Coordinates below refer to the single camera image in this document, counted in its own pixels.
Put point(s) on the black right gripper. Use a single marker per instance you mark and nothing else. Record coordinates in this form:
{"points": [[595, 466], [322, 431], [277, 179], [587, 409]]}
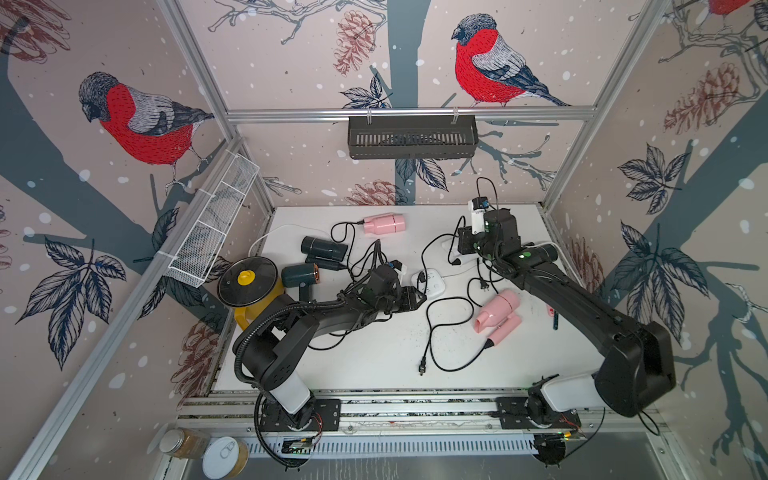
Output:
{"points": [[467, 237]]}

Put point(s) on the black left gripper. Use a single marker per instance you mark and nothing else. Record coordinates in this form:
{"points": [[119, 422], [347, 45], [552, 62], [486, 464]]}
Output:
{"points": [[410, 298]]}

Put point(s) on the white power strip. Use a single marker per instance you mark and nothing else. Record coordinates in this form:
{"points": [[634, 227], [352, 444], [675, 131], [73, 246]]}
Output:
{"points": [[429, 282]]}

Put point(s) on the white folding hair dryer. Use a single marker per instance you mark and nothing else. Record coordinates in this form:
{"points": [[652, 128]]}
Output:
{"points": [[454, 257]]}

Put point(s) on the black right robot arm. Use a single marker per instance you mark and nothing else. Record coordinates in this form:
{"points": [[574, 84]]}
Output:
{"points": [[637, 368]]}

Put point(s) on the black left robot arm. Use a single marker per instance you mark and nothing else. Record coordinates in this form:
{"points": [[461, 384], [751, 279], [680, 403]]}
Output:
{"points": [[268, 352]]}

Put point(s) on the dark green folding hair dryer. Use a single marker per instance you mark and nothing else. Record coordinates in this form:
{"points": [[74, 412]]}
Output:
{"points": [[546, 253]]}

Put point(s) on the pink folding hair dryer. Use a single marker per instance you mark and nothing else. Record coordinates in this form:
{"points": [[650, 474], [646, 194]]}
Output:
{"points": [[384, 224]]}

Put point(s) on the dark green small hair dryer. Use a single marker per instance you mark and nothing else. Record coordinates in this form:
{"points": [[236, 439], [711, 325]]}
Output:
{"points": [[325, 254]]}

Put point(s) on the green copper long hair dryer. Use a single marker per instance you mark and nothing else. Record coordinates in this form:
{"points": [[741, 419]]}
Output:
{"points": [[302, 276]]}

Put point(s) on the yellow pot with glass lid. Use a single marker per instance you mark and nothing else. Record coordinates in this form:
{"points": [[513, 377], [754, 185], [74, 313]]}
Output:
{"points": [[248, 286]]}

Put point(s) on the white lidded tin can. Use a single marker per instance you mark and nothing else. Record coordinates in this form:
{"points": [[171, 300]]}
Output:
{"points": [[225, 458]]}

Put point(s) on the glass jar with lid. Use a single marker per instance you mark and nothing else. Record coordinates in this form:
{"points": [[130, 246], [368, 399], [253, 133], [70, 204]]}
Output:
{"points": [[184, 443]]}

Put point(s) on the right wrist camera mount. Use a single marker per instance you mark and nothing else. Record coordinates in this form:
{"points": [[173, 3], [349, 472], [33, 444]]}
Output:
{"points": [[478, 207]]}

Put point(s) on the black hanging wall basket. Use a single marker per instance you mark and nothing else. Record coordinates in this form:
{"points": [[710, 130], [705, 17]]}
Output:
{"points": [[436, 137]]}

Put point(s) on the white wire basket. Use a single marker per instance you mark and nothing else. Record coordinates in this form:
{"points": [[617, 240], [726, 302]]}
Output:
{"points": [[192, 262]]}

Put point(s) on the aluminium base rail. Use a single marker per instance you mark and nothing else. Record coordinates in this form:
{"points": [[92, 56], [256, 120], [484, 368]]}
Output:
{"points": [[408, 423]]}

